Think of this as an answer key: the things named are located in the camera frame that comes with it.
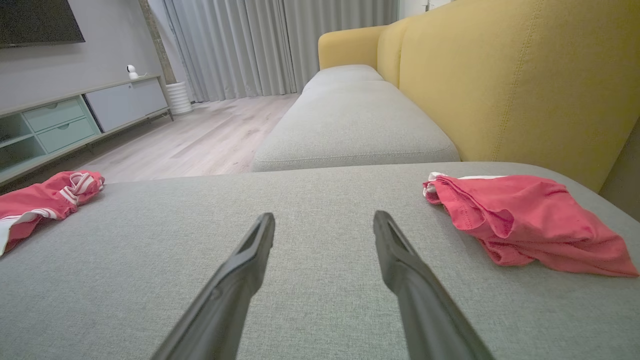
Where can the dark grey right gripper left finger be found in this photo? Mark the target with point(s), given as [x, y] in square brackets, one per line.
[235, 285]

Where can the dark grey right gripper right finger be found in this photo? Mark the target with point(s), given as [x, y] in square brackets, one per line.
[420, 300]

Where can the red shorts with white trim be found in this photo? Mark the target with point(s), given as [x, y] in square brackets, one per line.
[530, 220]

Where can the red jersey with black number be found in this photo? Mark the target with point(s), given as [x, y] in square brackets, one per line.
[35, 202]

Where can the white ribbed cylinder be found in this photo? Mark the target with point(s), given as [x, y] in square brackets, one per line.
[179, 98]

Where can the grey and green TV cabinet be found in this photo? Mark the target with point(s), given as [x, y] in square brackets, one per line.
[125, 102]

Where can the small grey sofa seat cushion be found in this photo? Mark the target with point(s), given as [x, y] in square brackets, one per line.
[342, 75]

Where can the grey pleated curtain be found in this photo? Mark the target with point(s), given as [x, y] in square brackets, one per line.
[260, 45]

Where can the yellow sofa backrest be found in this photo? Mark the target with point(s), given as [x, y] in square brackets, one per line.
[525, 80]

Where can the brown wooden pillar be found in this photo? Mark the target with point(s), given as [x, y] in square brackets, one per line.
[157, 45]

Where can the small white security camera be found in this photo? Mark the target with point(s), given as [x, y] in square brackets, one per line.
[132, 72]

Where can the black wall television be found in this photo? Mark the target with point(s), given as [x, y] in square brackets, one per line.
[35, 20]

